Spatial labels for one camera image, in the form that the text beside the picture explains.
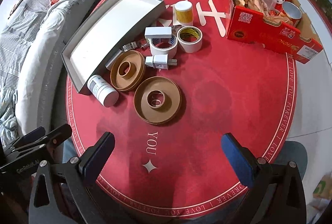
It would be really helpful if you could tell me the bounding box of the large brown paper ring box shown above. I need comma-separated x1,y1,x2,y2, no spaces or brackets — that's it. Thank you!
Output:
133,76,187,125

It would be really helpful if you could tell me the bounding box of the white tape roll blue core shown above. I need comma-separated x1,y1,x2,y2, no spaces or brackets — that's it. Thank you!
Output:
150,38,178,57

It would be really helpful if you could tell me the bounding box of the grey tray box white inside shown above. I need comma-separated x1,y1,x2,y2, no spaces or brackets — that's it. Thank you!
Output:
61,0,166,95

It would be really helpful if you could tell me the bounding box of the red cardboard box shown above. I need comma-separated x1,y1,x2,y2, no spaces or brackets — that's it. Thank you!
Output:
220,0,324,63

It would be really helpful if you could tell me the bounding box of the white tape roll yellow core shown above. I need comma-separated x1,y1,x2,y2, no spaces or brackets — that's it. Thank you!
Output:
177,26,203,53

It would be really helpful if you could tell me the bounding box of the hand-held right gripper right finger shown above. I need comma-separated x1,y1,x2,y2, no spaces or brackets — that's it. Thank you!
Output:
220,132,307,224

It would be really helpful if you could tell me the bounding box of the person's left leg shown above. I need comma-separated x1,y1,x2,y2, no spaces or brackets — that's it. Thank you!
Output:
62,140,78,162

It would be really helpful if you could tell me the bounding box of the clear bag of pastries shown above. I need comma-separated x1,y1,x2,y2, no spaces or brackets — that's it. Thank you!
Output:
231,0,283,22

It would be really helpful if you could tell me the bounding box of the metal can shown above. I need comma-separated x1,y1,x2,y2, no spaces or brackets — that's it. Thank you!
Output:
281,1,303,28

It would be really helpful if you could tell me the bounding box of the white power adapter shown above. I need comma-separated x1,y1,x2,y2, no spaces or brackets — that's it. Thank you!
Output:
145,56,178,71

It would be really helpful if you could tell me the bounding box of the yellow label bottle white cap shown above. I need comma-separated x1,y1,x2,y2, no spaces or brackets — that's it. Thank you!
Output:
174,2,194,27

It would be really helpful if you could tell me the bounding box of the green printed cardboard box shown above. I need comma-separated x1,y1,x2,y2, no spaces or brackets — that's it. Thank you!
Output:
312,172,332,201

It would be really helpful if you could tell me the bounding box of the small brown paper ring box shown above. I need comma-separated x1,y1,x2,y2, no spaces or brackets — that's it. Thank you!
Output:
110,50,146,92

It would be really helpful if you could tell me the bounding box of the white pill bottle blue label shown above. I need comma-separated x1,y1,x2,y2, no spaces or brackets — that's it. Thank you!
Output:
87,74,120,108

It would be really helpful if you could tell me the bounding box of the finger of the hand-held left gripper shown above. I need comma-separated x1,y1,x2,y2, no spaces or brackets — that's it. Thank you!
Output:
12,126,46,148
13,124,72,159

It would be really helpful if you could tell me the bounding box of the grey covered sofa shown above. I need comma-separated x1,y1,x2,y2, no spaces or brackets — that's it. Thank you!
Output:
0,0,115,147

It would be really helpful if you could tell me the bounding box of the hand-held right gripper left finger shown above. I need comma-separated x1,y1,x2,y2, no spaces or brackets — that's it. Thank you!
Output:
28,131,116,224

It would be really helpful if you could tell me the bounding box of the metal hose clamp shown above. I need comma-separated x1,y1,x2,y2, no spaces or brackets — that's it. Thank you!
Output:
121,41,139,52

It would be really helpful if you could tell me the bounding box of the white rectangular box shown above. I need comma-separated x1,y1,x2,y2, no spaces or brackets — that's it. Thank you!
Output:
144,27,173,39

